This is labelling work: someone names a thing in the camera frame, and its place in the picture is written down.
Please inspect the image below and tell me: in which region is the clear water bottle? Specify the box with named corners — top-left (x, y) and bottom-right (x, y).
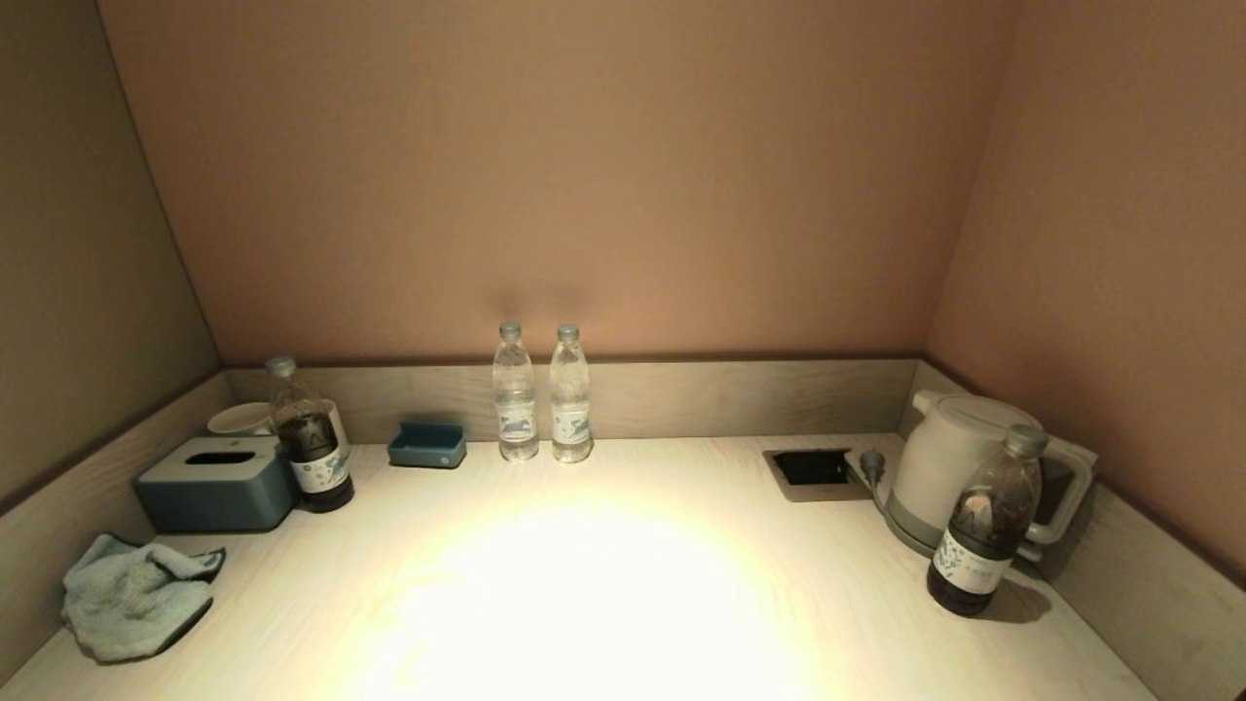
top-left (549, 324), bottom-right (595, 463)
top-left (492, 321), bottom-right (539, 462)

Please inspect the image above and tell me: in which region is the wooden side rim panel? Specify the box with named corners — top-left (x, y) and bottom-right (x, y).
top-left (0, 368), bottom-right (235, 683)
top-left (900, 358), bottom-right (1246, 701)

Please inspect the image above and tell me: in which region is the long wooden backsplash panel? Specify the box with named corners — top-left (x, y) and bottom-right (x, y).
top-left (224, 358), bottom-right (921, 446)

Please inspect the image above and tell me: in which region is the blue-grey tissue box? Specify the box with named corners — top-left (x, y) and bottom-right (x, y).
top-left (134, 435), bottom-right (301, 534)

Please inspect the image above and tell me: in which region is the grey kettle base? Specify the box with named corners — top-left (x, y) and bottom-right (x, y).
top-left (881, 487), bottom-right (1047, 564)

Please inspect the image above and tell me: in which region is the light blue microfiber cloth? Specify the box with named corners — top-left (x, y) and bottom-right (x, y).
top-left (61, 533), bottom-right (227, 665)

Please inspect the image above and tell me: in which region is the small blue rectangular tray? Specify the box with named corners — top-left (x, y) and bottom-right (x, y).
top-left (387, 421), bottom-right (468, 470)

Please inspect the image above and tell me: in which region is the grey kettle power plug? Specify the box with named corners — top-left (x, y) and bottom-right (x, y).
top-left (847, 448), bottom-right (892, 512)

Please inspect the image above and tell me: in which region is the white electric kettle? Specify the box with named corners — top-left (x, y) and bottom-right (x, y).
top-left (888, 389), bottom-right (1099, 546)

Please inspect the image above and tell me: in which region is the recessed table socket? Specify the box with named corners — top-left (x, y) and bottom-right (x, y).
top-left (762, 447), bottom-right (872, 503)

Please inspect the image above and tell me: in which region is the white ceramic cup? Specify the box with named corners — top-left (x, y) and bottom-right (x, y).
top-left (206, 399), bottom-right (348, 449)

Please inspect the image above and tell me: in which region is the dark drink plastic bottle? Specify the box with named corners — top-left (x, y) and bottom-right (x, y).
top-left (926, 424), bottom-right (1050, 617)
top-left (265, 355), bottom-right (355, 514)

